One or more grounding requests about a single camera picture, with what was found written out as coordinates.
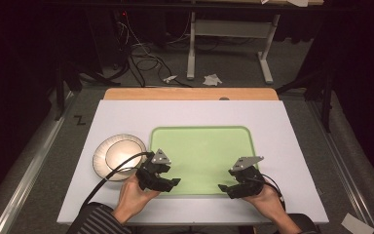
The black metal stand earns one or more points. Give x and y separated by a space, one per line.
327 97
60 94

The person's right hand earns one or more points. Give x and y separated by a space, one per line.
268 201

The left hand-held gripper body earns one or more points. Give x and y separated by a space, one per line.
149 175

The white table cover board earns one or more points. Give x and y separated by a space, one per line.
207 113

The white round plate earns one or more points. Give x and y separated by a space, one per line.
117 154

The small grey table grommet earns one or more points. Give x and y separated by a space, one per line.
224 98

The small crumpled white paper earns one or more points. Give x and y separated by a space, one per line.
170 78

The flat white paper sheet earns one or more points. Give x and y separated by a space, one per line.
357 225

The light green tray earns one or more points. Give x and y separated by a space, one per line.
201 152

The white metal desk frame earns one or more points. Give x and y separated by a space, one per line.
191 48

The wooden table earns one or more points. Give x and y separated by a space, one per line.
175 93

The person's left hand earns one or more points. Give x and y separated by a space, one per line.
130 198

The metal floor rail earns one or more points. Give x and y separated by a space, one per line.
29 169
344 156

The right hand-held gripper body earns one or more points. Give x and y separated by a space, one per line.
249 182

